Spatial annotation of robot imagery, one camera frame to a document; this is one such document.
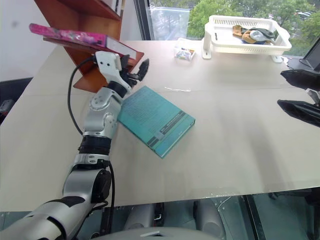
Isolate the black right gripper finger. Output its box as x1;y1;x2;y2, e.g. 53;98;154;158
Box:
276;99;320;127
280;69;320;92

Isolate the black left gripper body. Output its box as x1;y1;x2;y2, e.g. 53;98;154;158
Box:
119;65;141;88

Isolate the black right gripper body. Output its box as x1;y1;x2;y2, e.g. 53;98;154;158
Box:
306;87;320;108

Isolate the teal book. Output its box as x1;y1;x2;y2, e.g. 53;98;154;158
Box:
116;85;197;160

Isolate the pink book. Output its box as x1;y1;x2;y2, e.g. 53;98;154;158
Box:
28;22;139;60

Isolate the wooden bookshelf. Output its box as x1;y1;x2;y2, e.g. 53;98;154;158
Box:
33;0;146;94

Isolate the black monitor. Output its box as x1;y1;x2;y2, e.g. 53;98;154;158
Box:
297;36;320;72

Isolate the clear tape strip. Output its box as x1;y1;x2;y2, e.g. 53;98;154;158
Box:
164;86;193;93

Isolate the small clear plastic box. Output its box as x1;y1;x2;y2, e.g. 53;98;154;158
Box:
173;40;197;61

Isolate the dark grey sock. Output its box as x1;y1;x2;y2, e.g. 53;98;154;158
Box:
247;26;277;40

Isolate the light grey sock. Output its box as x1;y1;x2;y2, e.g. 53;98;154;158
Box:
249;30;267;43

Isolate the white plastic basket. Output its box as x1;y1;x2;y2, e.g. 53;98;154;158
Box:
201;14;293;64

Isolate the grey rounded robot leg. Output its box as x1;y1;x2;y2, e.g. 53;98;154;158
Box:
123;202;157;232
193;196;227;239

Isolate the grey robot torso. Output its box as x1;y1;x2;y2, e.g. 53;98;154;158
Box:
91;225;227;240

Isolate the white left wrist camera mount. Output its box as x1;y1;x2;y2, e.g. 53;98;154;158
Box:
94;50;133;90

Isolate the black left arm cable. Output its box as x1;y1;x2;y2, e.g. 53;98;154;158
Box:
67;55;97;136

